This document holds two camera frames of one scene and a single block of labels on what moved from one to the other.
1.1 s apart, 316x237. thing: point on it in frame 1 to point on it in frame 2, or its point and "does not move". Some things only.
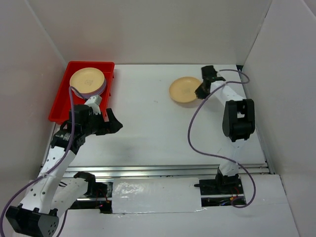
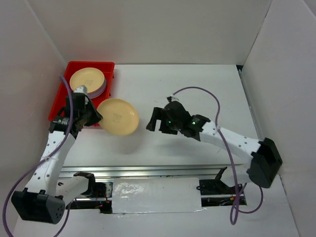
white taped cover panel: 156,195 does not move
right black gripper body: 200,92 to 176,124
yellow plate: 87,80 does not move
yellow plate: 183,89 to 120,117
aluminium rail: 188,173 does not move
